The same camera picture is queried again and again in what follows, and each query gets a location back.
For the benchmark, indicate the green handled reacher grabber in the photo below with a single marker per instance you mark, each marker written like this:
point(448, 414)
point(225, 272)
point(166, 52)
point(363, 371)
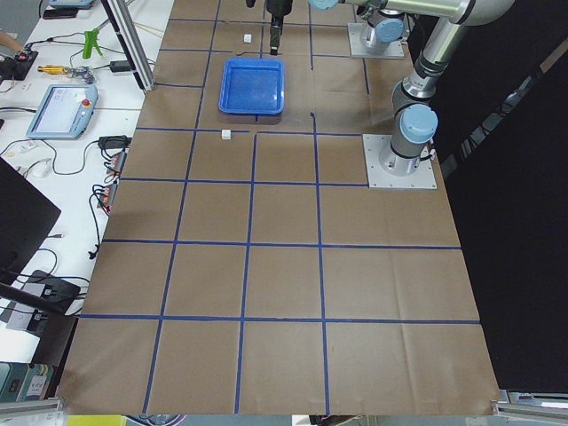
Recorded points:
point(91, 43)

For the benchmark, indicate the aluminium frame post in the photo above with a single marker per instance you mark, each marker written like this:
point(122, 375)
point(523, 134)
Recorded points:
point(122, 23)

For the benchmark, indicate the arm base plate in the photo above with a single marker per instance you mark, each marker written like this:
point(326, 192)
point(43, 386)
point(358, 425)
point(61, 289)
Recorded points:
point(386, 170)
point(381, 42)

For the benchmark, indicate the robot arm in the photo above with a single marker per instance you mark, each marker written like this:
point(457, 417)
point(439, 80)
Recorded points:
point(415, 122)
point(370, 12)

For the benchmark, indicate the black power adapter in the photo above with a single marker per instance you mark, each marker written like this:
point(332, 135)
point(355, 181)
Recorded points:
point(119, 66)

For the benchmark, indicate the brown paper table cover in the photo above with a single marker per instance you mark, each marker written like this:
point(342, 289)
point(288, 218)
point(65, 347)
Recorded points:
point(261, 274)

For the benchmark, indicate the yellow brass tool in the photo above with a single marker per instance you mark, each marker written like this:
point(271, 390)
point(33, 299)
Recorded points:
point(53, 70)

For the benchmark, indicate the blue plastic tray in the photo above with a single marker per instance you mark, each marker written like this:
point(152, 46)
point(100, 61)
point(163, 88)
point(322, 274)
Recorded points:
point(252, 86)

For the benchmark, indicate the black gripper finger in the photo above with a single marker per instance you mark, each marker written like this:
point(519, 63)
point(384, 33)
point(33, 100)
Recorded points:
point(275, 34)

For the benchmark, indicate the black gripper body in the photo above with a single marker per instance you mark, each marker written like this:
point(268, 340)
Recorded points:
point(277, 6)

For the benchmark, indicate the teach pendant tablet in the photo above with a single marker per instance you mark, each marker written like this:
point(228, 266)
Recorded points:
point(65, 112)

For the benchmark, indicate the person hand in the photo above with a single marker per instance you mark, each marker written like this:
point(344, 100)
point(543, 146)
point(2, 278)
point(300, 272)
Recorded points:
point(10, 42)

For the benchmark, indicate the black monitor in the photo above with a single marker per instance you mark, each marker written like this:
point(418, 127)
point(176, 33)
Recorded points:
point(27, 217)

